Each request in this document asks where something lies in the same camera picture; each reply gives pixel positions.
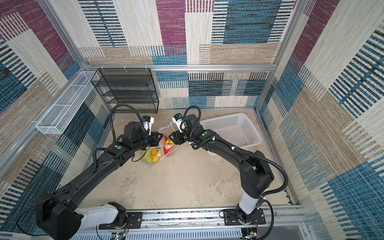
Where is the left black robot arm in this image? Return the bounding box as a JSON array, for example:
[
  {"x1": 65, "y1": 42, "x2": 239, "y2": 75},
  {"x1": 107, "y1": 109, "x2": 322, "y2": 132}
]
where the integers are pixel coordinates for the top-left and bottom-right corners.
[{"x1": 23, "y1": 107, "x2": 163, "y2": 240}]

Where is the black wire shelf rack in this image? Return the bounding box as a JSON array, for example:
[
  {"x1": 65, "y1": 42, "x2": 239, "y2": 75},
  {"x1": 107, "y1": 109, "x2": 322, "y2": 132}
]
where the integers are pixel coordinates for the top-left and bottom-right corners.
[{"x1": 91, "y1": 68, "x2": 159, "y2": 114}]

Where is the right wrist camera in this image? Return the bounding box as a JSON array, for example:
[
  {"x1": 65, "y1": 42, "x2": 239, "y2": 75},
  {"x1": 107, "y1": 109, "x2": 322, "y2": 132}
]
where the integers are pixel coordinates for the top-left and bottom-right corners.
[{"x1": 172, "y1": 113, "x2": 186, "y2": 133}]

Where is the aluminium rail frame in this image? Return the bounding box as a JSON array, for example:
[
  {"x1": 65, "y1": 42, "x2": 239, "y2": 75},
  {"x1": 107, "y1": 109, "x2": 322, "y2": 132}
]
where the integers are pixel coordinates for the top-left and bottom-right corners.
[{"x1": 72, "y1": 204, "x2": 316, "y2": 240}]

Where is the orange carrot toy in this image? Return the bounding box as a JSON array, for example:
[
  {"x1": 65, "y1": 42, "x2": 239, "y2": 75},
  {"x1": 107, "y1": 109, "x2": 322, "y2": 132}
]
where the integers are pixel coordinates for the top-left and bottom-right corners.
[{"x1": 151, "y1": 148, "x2": 158, "y2": 156}]

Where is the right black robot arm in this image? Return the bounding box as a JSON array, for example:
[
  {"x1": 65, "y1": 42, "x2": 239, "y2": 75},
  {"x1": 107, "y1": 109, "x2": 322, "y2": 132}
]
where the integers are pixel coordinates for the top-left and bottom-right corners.
[{"x1": 169, "y1": 106, "x2": 289, "y2": 225}]

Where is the green apple toy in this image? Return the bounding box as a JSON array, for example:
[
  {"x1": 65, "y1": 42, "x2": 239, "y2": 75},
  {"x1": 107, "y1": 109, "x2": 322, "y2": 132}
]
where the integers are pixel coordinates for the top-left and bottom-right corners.
[{"x1": 142, "y1": 151, "x2": 153, "y2": 164}]

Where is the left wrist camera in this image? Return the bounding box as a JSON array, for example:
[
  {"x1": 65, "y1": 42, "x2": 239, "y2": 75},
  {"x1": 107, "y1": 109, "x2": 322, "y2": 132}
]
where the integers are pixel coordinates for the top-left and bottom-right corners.
[{"x1": 142, "y1": 116, "x2": 155, "y2": 136}]

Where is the white wire mesh tray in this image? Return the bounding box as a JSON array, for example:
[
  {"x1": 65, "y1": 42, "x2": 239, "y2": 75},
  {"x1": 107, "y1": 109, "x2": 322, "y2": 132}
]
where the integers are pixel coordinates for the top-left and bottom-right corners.
[{"x1": 36, "y1": 71, "x2": 95, "y2": 135}]

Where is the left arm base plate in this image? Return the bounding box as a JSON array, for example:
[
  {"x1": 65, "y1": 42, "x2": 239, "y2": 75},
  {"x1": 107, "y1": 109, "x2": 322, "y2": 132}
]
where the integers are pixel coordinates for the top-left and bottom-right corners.
[{"x1": 98, "y1": 212, "x2": 143, "y2": 230}]

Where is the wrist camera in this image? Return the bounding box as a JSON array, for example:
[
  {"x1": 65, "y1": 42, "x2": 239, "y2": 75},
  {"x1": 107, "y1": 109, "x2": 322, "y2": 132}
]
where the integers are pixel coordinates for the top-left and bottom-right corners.
[
  {"x1": 142, "y1": 116, "x2": 155, "y2": 136},
  {"x1": 172, "y1": 113, "x2": 186, "y2": 133}
]

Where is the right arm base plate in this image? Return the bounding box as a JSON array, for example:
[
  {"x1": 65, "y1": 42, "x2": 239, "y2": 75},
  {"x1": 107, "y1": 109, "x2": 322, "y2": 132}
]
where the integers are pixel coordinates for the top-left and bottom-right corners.
[{"x1": 219, "y1": 208, "x2": 266, "y2": 226}]

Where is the clear zip top bag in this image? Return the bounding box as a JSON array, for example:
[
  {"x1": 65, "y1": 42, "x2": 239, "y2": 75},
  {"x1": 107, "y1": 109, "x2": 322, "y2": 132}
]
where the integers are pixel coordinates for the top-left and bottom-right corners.
[{"x1": 141, "y1": 122, "x2": 179, "y2": 166}]

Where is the white plastic basket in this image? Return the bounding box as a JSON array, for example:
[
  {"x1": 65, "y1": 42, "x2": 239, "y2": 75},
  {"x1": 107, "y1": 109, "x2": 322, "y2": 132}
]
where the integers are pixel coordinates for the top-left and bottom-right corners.
[{"x1": 200, "y1": 113, "x2": 263, "y2": 150}]

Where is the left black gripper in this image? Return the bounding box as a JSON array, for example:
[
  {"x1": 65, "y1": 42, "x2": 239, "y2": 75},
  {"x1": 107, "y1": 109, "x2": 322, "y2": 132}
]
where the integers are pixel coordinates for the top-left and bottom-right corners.
[{"x1": 133, "y1": 131, "x2": 164, "y2": 154}]

